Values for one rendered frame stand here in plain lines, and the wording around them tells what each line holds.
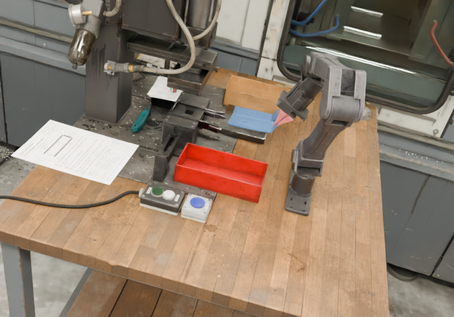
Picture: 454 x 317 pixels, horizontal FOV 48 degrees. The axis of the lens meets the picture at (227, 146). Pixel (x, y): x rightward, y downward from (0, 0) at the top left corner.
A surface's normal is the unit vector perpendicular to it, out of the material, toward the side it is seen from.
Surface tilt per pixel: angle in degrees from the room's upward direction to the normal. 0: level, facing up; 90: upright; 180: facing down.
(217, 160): 90
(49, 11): 90
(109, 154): 1
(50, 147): 1
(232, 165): 90
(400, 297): 0
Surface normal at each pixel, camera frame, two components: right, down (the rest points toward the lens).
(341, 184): 0.16, -0.81
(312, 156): -0.04, 0.88
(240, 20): -0.27, 0.51
